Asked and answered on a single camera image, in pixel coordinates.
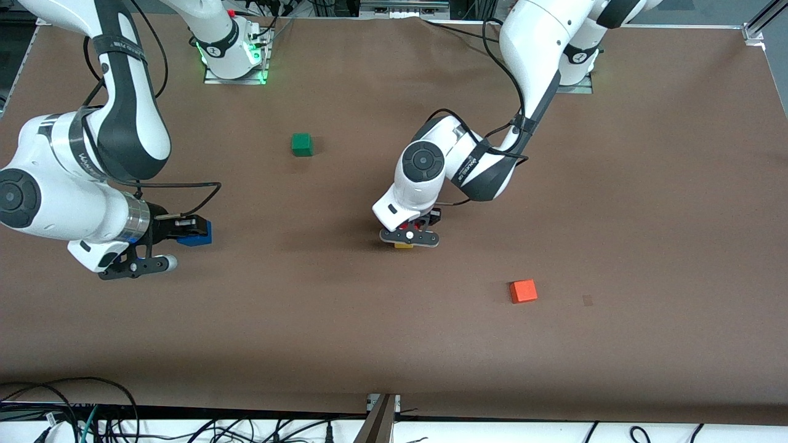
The aluminium corner bracket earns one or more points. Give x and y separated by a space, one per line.
754 34

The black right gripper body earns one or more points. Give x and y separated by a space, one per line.
161 229

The red cube block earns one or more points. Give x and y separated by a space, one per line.
408 229

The orange cube block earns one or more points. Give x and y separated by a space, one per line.
523 291

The blue cube block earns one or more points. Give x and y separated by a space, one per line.
200 241

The aluminium profile post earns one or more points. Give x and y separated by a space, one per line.
378 424

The yellow cube block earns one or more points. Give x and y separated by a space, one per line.
403 245

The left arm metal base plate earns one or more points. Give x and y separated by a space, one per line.
582 86

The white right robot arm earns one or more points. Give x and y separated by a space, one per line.
123 123

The green cube block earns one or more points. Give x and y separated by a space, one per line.
301 144

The brown paper table cover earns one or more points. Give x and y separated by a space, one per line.
394 344

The silver metal frame bar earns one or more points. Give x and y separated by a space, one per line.
403 7

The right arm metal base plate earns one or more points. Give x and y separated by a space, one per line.
261 67

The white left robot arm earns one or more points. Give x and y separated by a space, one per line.
535 37

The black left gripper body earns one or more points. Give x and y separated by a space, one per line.
432 218

